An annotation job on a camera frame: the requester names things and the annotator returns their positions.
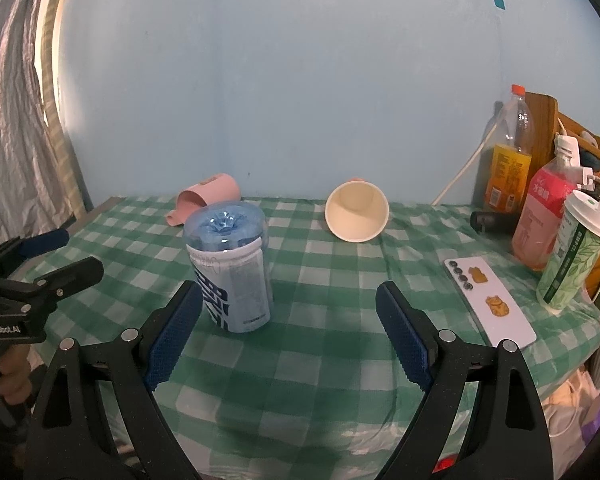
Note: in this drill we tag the pink drink bottle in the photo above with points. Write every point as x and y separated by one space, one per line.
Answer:
537 220

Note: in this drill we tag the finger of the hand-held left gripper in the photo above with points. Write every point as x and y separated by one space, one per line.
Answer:
72 275
42 243

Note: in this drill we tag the person's left hand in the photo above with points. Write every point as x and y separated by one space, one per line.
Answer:
15 375

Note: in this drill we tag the green checkered tablecloth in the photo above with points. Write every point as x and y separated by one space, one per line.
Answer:
320 320

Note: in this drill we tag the white phone with stickers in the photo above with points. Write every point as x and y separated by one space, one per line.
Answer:
517 331

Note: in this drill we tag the pink cup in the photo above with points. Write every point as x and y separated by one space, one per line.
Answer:
210 191

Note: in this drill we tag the blue tape piece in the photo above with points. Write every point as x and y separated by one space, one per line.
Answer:
500 3

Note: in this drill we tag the beige paper cup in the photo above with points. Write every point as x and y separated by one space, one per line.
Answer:
356 210

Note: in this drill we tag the black cylindrical object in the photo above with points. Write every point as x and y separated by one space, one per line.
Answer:
490 222

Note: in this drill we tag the grey curtain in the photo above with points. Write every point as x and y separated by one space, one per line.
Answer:
10 135

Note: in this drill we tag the wooden desk rack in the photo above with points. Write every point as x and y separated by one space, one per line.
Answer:
542 120

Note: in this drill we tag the green patterned lidded cup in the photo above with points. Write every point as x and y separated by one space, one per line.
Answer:
570 265

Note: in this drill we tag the pale cloth pile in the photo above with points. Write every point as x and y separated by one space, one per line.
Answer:
570 390

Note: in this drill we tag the orange-capped soda bottle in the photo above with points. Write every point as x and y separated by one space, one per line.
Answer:
510 170

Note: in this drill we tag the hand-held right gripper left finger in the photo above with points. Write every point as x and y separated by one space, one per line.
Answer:
172 335

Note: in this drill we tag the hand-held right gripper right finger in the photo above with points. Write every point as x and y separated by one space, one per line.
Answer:
405 335

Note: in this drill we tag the clear blue plastic bottle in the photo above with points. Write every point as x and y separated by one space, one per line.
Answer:
235 280

